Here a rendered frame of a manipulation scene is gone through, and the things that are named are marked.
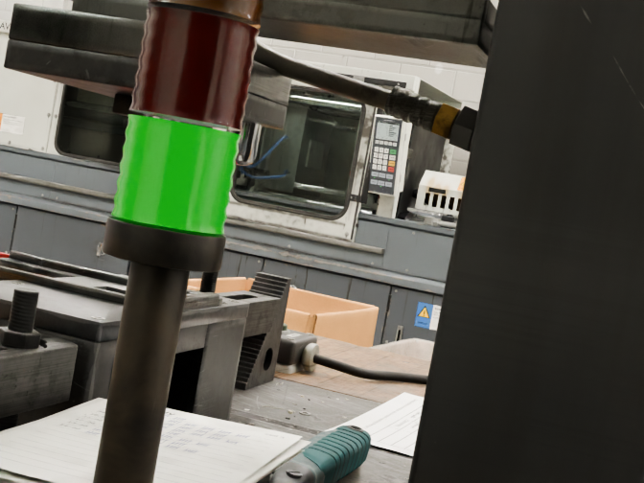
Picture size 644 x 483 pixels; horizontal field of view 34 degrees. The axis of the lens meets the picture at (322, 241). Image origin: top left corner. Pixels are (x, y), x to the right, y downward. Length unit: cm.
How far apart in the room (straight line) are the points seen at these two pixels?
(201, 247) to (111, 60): 25
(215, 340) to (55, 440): 24
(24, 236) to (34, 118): 68
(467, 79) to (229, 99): 695
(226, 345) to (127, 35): 23
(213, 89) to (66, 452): 17
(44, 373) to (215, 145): 20
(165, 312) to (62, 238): 576
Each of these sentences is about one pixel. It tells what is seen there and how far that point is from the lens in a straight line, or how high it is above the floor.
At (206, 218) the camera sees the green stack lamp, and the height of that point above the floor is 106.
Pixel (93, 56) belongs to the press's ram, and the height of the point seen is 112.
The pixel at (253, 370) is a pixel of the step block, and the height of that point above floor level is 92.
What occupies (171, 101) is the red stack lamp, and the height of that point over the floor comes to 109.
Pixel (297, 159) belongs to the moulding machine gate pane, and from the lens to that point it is 543.
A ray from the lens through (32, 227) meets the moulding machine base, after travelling 624.
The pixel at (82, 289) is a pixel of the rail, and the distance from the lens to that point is 63.
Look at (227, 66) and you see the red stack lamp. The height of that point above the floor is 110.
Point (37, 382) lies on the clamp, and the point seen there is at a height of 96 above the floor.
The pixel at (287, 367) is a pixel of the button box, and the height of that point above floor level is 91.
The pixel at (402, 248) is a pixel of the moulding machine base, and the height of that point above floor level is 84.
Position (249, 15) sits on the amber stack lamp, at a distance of 35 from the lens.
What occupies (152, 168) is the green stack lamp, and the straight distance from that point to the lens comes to 34.
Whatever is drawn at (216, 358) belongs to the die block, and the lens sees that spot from 69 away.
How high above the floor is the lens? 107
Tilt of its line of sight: 3 degrees down
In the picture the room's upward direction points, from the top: 10 degrees clockwise
